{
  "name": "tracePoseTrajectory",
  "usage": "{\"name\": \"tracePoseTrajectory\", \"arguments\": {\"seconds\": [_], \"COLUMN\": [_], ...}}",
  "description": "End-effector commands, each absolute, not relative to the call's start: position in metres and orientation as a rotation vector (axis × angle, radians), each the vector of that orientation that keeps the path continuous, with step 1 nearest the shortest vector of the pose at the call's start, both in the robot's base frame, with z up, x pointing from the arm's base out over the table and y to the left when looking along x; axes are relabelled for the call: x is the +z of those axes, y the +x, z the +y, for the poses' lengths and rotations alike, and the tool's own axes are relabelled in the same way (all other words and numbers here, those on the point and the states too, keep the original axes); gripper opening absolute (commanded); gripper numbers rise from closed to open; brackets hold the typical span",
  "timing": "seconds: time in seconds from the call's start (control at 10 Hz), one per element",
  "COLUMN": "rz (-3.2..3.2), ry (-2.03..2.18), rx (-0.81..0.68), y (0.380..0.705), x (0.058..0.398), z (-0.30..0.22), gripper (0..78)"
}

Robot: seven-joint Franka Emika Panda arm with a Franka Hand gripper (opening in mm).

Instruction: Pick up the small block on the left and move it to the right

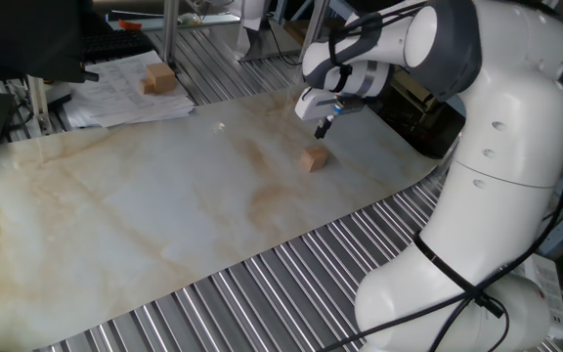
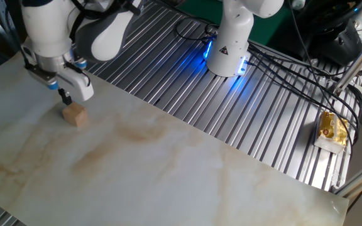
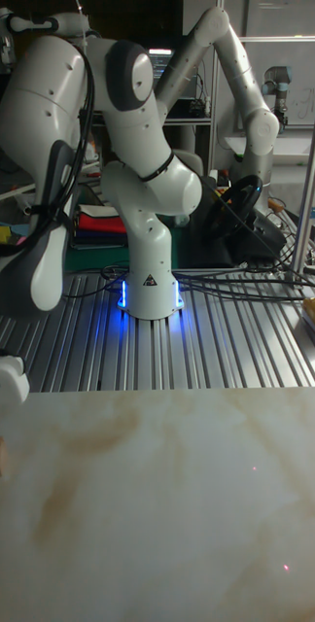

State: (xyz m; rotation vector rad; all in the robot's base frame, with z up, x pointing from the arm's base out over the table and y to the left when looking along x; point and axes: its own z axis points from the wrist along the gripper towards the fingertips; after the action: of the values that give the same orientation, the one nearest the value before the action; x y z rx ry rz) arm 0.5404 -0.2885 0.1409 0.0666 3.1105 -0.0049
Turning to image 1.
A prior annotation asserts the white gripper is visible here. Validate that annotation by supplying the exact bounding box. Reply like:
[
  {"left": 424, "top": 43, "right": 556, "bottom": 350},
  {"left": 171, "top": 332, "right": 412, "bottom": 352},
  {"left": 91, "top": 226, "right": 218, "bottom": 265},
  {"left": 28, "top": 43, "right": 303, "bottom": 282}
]
[{"left": 293, "top": 86, "right": 349, "bottom": 141}]

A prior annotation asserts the small wooden cube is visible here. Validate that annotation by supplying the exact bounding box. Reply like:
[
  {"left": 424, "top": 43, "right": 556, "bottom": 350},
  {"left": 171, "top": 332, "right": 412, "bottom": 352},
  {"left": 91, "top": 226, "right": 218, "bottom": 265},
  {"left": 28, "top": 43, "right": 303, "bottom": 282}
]
[{"left": 299, "top": 144, "right": 330, "bottom": 174}]

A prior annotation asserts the large wooden block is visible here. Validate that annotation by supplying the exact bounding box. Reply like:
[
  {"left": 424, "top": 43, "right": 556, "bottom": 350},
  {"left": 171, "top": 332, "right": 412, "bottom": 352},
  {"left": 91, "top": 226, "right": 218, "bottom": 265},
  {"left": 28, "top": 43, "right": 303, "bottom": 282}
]
[{"left": 145, "top": 62, "right": 178, "bottom": 95}]

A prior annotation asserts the black electronic equipment box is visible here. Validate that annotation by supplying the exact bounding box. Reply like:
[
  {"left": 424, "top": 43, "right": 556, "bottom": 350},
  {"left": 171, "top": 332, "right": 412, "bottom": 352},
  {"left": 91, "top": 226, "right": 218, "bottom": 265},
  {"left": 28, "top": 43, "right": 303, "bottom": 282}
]
[{"left": 373, "top": 67, "right": 466, "bottom": 160}]

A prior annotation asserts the white stand on metal plate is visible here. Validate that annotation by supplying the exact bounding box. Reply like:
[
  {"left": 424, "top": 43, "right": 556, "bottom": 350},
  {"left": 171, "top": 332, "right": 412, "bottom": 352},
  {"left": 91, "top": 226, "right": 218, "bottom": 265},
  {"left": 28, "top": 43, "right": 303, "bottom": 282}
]
[{"left": 235, "top": 0, "right": 305, "bottom": 64}]

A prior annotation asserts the small pale round object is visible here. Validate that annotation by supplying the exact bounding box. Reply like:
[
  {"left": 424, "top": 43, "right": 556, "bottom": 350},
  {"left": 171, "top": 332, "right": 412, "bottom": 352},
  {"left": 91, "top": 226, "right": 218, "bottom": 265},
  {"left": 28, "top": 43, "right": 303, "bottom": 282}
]
[{"left": 177, "top": 11, "right": 205, "bottom": 26}]

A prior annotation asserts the marble pattern mat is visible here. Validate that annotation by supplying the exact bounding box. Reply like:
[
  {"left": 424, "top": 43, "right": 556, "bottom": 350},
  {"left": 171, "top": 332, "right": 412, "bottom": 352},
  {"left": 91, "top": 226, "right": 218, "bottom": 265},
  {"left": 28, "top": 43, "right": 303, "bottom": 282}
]
[{"left": 0, "top": 76, "right": 442, "bottom": 351}]

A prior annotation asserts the stack of printed papers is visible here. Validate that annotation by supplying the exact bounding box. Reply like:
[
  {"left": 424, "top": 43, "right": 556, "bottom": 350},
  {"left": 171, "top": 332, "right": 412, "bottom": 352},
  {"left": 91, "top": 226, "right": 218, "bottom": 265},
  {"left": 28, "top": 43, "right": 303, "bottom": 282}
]
[{"left": 63, "top": 49, "right": 196, "bottom": 130}]

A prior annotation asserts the black keyboard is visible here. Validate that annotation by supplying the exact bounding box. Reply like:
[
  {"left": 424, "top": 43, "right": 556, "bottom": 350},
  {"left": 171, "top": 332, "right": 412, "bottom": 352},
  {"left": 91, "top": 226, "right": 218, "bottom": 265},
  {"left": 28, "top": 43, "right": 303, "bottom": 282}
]
[{"left": 81, "top": 28, "right": 156, "bottom": 64}]

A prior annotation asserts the white power strip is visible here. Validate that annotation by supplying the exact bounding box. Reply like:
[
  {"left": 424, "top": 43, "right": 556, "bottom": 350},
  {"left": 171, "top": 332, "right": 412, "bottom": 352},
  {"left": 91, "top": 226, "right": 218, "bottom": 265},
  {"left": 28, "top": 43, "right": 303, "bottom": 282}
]
[{"left": 518, "top": 252, "right": 563, "bottom": 339}]

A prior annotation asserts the black monitor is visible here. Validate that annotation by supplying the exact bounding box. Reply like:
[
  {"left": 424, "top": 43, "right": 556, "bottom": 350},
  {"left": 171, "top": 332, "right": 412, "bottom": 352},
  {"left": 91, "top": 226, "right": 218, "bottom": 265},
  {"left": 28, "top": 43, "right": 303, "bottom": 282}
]
[{"left": 0, "top": 0, "right": 101, "bottom": 84}]

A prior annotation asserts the silver wrist camera blue cap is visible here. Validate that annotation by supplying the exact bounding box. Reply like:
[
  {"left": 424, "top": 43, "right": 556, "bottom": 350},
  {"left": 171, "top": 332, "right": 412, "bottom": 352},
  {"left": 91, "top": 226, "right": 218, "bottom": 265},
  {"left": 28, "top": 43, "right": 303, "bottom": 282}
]
[{"left": 330, "top": 93, "right": 369, "bottom": 117}]

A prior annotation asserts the aluminium frame post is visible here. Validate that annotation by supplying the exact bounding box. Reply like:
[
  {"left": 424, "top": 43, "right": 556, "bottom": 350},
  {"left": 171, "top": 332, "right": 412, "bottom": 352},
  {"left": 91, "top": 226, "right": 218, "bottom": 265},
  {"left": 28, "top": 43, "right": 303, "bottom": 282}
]
[
  {"left": 161, "top": 0, "right": 182, "bottom": 66},
  {"left": 299, "top": 0, "right": 332, "bottom": 63}
]

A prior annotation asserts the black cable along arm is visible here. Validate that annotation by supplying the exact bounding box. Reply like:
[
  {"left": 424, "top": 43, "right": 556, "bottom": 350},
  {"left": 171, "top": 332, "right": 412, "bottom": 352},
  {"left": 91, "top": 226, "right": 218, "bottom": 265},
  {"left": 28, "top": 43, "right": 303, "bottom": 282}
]
[{"left": 318, "top": 2, "right": 563, "bottom": 352}]

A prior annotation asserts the short aluminium stand post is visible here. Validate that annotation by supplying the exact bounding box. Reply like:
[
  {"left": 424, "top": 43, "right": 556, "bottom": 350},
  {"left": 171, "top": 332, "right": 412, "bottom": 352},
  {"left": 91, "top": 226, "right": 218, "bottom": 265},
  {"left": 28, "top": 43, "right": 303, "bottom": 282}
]
[{"left": 25, "top": 74, "right": 54, "bottom": 137}]

